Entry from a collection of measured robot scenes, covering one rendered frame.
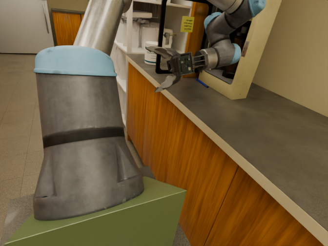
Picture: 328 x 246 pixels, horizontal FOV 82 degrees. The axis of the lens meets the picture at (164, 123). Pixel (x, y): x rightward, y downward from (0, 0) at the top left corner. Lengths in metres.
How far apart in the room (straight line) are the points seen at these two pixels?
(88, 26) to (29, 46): 5.21
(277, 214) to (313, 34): 0.98
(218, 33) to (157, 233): 0.68
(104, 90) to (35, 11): 5.32
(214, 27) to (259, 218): 0.68
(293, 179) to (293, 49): 0.90
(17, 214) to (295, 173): 0.72
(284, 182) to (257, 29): 0.67
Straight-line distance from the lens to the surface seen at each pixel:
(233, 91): 1.09
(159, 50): 0.69
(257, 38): 1.06
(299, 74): 1.38
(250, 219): 0.81
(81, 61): 0.29
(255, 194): 0.74
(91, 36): 0.50
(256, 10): 0.74
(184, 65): 0.67
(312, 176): 0.75
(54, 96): 0.29
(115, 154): 0.27
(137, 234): 0.30
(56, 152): 0.28
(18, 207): 0.52
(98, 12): 0.54
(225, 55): 0.77
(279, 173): 0.69
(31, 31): 5.65
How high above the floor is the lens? 1.33
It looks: 31 degrees down
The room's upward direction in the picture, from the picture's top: 8 degrees clockwise
